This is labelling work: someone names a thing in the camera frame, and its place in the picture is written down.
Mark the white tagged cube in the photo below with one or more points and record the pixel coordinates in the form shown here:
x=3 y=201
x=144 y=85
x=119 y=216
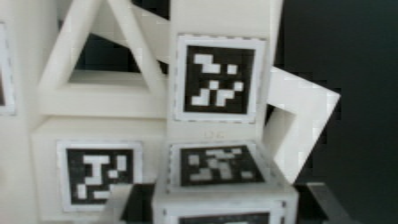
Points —
x=220 y=186

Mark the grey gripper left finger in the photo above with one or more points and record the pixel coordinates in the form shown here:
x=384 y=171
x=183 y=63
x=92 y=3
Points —
x=128 y=205

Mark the white chair back frame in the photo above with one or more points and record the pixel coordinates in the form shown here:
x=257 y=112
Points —
x=46 y=23

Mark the white chair leg with tag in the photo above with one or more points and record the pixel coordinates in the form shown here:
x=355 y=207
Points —
x=94 y=153

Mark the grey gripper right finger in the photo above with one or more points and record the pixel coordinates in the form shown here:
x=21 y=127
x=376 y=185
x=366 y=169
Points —
x=320 y=208

